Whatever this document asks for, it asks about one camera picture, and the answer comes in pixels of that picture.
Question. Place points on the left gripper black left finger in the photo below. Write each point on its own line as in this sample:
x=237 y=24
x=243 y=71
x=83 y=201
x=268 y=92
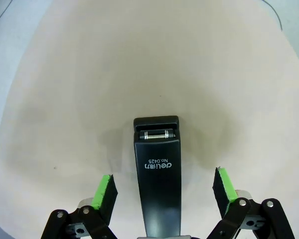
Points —
x=102 y=196

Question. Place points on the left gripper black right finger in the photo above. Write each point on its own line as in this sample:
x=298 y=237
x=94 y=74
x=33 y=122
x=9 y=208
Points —
x=226 y=191

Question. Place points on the black deli stapler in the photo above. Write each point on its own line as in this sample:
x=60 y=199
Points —
x=159 y=189

